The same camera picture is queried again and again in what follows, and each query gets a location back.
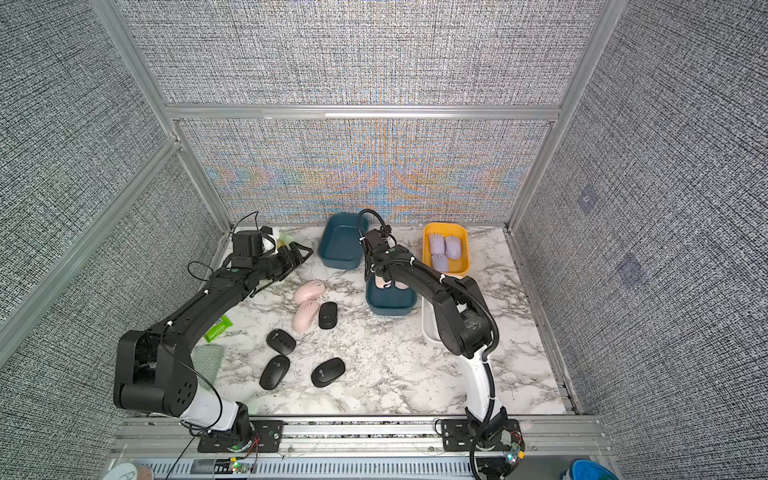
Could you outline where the blue round object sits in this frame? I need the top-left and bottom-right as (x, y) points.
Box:
(560, 459), (618, 480)

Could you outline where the green wavy plate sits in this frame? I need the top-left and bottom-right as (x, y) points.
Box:
(276, 231), (295, 248)

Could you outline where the white storage box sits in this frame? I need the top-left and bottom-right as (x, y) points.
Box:
(421, 298), (444, 348)

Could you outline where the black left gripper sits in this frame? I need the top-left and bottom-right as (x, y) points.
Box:
(253, 241), (313, 282)

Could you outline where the green cloth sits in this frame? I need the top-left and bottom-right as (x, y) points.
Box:
(191, 344), (225, 384)

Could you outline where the black mouse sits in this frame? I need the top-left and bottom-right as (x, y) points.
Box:
(259, 354), (290, 391)
(266, 329), (297, 356)
(310, 357), (346, 388)
(318, 302), (338, 330)

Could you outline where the purple mouse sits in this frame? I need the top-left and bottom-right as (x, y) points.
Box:
(427, 233), (446, 255)
(444, 235), (463, 260)
(431, 254), (450, 273)

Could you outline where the pink mouse top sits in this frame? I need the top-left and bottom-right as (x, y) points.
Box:
(293, 280), (326, 304)

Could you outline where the black mouse lower left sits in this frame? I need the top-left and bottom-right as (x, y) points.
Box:
(259, 354), (290, 391)

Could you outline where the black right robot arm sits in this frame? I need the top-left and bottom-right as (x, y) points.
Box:
(356, 208), (506, 436)

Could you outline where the teal storage box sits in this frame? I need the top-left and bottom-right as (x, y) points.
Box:
(318, 212), (363, 271)
(365, 276), (418, 317)

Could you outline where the black mouse lower right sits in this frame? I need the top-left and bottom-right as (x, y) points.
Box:
(310, 357), (346, 388)

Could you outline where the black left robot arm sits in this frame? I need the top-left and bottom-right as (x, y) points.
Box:
(113, 227), (313, 443)

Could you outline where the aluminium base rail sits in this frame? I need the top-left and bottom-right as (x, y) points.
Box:
(102, 414), (620, 479)

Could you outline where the black mouse centre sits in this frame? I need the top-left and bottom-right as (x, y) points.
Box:
(318, 302), (338, 330)

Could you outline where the white round object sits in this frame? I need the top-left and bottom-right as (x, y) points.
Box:
(102, 462), (154, 480)

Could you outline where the green packet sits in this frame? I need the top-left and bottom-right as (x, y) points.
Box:
(204, 315), (232, 343)

